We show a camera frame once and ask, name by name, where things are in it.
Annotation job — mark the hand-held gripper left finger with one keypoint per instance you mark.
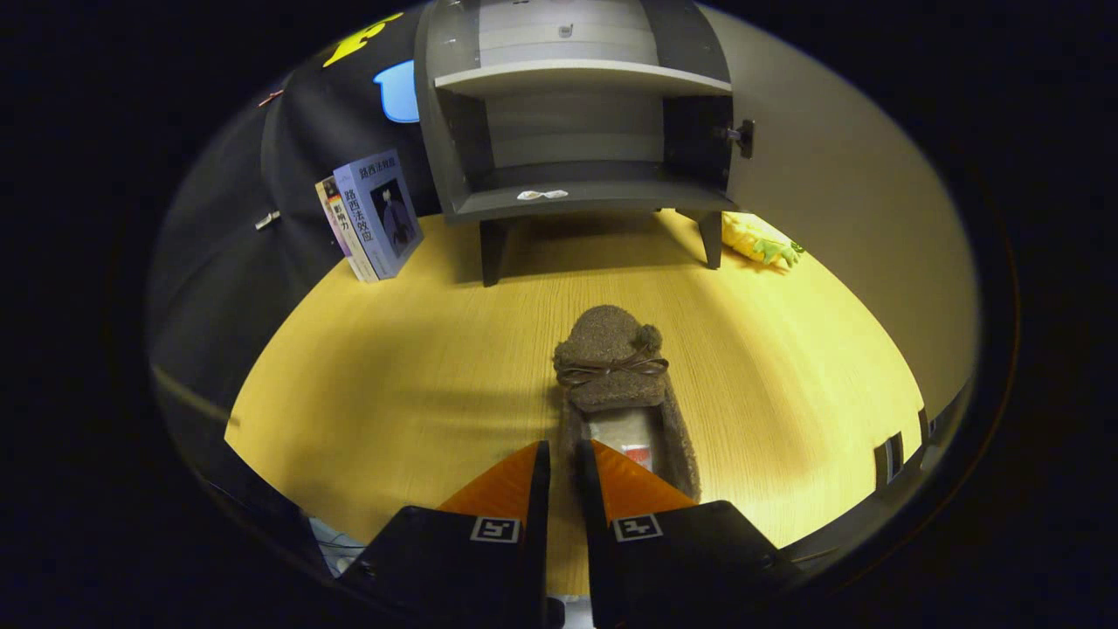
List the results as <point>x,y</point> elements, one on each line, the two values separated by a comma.
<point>537,559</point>

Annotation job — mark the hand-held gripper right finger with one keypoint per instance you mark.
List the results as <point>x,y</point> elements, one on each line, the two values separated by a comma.
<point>598,568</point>

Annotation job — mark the brown fuzzy shoe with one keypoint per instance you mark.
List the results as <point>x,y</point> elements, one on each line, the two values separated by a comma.
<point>611,349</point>

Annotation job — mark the grey shoe cabinet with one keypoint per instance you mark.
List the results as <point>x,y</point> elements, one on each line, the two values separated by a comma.
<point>603,201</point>

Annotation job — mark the beige shoe cabinet door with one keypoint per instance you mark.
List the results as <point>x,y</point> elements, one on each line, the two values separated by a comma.
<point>856,218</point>

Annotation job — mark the yellow plush toy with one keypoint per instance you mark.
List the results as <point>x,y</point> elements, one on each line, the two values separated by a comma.
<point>747,236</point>

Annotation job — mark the lavender book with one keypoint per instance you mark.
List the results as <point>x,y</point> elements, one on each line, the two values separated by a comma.
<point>393,218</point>

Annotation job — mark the colourful spine book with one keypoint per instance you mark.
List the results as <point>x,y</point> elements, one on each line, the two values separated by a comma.
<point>325,196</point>

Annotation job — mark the white clothes peg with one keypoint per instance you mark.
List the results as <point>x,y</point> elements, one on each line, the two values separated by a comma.
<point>266,220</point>

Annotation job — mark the black backdrop cloth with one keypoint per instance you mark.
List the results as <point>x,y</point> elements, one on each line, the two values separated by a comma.
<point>218,262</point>

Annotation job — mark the pink clothes peg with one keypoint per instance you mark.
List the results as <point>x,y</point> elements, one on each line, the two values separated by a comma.
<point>271,96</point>

